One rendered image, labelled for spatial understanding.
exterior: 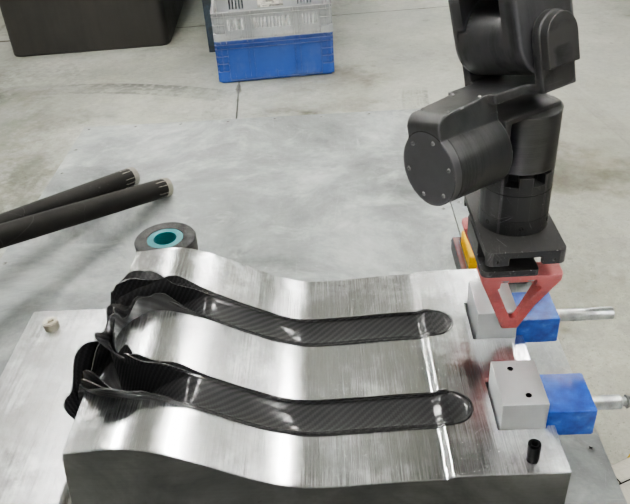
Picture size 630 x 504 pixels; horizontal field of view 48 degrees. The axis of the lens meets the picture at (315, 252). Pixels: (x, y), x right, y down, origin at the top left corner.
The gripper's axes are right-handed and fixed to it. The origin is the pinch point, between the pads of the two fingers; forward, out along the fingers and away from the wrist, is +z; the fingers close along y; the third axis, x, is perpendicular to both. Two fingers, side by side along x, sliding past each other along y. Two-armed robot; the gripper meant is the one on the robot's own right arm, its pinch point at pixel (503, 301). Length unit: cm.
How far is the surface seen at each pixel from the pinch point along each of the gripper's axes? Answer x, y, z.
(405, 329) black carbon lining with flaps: -9.0, -0.3, 3.0
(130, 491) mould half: -31.8, 17.3, 2.5
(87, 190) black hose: -51, -39, 7
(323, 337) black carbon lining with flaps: -16.9, -0.2, 3.4
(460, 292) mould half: -3.0, -4.5, 2.2
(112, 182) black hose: -48, -43, 8
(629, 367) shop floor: 59, -83, 91
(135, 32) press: -126, -367, 82
